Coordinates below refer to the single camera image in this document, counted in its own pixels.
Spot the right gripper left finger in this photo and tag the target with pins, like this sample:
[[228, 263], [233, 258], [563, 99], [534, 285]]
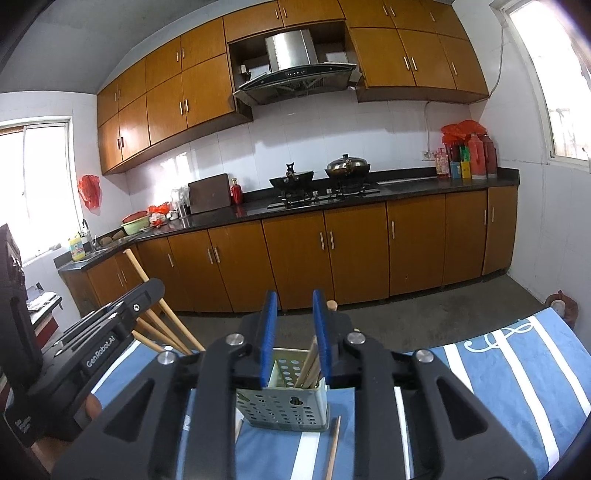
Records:
[[178, 401]]

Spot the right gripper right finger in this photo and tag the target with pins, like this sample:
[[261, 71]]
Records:
[[413, 416]]

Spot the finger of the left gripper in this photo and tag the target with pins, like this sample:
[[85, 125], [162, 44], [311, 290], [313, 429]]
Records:
[[89, 342]]

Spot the person's left hand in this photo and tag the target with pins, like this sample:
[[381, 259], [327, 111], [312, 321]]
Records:
[[93, 406]]

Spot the blue white striped tablecloth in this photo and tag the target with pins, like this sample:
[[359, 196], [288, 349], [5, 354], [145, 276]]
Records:
[[513, 404]]

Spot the yellow dish soap bottle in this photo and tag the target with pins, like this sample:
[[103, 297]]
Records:
[[77, 250]]

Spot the green perforated utensil holder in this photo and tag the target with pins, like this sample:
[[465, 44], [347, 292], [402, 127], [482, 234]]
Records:
[[283, 406]]

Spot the red plastic bag on counter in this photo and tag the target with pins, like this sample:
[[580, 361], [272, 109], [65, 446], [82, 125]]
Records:
[[157, 214]]

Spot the left window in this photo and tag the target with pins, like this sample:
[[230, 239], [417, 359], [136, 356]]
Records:
[[38, 199]]

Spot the window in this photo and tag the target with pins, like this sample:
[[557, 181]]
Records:
[[38, 199], [557, 59]]

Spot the brown clay jar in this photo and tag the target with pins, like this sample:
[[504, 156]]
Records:
[[566, 307]]

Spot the dark wooden cutting board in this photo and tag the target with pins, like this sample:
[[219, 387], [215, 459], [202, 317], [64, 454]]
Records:
[[208, 194]]

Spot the wooden lower cabinets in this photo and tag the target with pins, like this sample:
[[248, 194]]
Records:
[[394, 245]]

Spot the wooden cabinets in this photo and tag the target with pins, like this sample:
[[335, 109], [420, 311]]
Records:
[[211, 77], [394, 245]]

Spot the red bottle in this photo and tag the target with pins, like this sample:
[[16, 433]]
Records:
[[235, 192]]

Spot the gas stove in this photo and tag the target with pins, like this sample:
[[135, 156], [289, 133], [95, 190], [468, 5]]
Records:
[[327, 196]]

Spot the black countertop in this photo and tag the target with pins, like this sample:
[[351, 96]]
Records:
[[261, 204]]

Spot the black wok with ladle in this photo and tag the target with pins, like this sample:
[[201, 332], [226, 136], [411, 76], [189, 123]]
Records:
[[293, 184]]

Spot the colourful boxes on counter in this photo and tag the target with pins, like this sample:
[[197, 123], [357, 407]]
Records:
[[460, 165]]

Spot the pink packaged item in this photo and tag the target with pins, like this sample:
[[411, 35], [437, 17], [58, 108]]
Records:
[[442, 163]]

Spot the dark red thermos flask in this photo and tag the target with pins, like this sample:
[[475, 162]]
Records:
[[490, 156]]

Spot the black lidded wok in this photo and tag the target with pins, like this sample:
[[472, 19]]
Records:
[[348, 172]]

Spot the red bag over thermoses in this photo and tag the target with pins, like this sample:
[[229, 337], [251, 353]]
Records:
[[460, 133]]

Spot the steel range hood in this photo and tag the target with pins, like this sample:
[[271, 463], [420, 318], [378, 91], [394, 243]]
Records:
[[293, 63]]

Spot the wooden upper cabinets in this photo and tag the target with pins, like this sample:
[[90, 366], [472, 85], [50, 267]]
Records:
[[211, 77]]

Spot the right window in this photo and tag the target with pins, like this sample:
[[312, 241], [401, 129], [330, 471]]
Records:
[[557, 59]]

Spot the red plastic bag on wall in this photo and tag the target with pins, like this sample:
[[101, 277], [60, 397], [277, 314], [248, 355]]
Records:
[[89, 190]]

